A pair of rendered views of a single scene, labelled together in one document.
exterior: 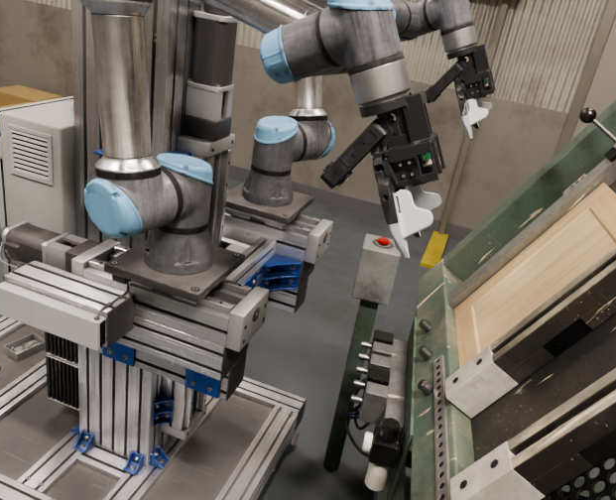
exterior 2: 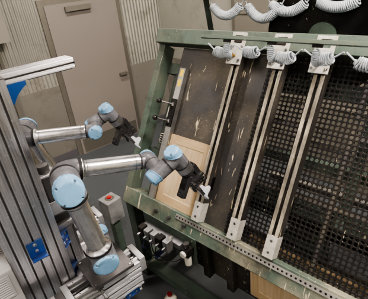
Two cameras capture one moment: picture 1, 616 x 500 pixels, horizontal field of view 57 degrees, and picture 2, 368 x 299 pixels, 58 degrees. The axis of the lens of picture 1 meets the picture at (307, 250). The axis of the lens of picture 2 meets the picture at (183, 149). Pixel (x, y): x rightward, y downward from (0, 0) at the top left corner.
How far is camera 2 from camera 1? 120 cm
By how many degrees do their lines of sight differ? 46
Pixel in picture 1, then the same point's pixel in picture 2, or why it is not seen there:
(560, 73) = not seen: hidden behind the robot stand
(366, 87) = (186, 171)
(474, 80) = (130, 130)
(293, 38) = (162, 172)
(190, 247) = not seen: hidden behind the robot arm
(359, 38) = (182, 162)
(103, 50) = (85, 218)
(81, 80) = (6, 242)
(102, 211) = (107, 267)
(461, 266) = (136, 183)
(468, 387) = (201, 215)
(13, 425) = not seen: outside the picture
